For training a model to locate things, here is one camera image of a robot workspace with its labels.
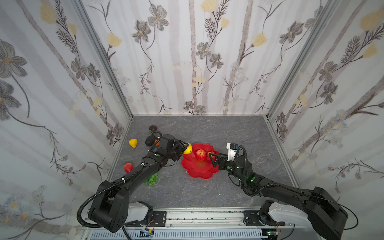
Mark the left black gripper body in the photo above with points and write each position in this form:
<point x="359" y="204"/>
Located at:
<point x="179" y="147"/>

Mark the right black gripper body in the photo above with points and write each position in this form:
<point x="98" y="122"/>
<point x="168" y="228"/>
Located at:
<point x="220" y="160"/>

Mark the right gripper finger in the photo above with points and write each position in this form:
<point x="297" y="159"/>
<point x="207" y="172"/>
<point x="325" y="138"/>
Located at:
<point x="214" y="163"/>
<point x="219" y="155"/>

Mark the red flower-shaped fruit bowl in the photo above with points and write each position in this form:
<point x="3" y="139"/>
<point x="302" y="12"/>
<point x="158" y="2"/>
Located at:
<point x="199" y="169"/>

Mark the red apple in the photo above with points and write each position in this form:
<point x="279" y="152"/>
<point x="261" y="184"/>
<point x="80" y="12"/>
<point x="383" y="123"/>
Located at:
<point x="201" y="155"/>

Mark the yellow lemon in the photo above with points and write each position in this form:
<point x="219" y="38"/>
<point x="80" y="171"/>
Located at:
<point x="188" y="150"/>

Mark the red yellow pomegranate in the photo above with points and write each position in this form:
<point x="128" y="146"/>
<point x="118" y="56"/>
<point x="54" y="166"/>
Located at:
<point x="211" y="155"/>

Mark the dark green avocado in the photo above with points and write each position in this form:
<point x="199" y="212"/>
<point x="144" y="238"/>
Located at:
<point x="150" y="140"/>

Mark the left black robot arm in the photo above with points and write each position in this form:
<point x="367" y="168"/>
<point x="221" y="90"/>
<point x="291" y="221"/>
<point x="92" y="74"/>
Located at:
<point x="108" y="208"/>

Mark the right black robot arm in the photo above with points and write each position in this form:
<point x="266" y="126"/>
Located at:
<point x="327" y="217"/>

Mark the dark mangosteen with green leaves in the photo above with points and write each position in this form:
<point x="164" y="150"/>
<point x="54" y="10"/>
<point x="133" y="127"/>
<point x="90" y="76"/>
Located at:
<point x="152" y="128"/>

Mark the yellow pear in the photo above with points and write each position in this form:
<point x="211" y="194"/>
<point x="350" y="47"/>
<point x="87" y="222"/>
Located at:
<point x="133" y="143"/>

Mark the green grape bunch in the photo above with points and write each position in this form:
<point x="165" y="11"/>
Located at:
<point x="152" y="180"/>

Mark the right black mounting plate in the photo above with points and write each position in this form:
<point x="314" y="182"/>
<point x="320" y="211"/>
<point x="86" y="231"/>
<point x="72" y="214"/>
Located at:
<point x="256" y="219"/>

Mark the black mounting plate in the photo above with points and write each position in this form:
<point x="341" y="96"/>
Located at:
<point x="256" y="219"/>
<point x="155" y="219"/>

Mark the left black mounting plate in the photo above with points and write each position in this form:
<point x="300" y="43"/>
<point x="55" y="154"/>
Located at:
<point x="155" y="219"/>

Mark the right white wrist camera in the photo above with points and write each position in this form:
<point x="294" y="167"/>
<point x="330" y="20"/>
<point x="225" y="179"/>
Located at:
<point x="232" y="150"/>

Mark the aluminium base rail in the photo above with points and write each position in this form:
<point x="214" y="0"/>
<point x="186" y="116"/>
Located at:
<point x="297" y="225"/>

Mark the white perforated cable duct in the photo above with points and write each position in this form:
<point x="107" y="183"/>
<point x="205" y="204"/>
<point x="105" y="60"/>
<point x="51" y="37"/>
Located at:
<point x="195" y="234"/>

